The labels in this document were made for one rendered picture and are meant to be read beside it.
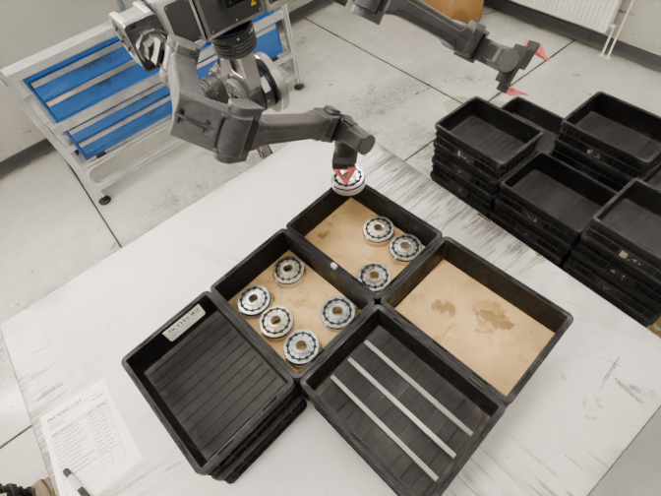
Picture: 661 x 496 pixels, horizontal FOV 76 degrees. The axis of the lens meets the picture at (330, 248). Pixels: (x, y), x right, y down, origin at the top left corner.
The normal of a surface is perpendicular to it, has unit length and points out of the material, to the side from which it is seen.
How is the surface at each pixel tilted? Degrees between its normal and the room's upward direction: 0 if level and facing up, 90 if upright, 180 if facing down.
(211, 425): 0
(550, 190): 0
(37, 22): 90
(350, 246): 0
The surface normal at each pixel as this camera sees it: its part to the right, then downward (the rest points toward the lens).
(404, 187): -0.12, -0.57
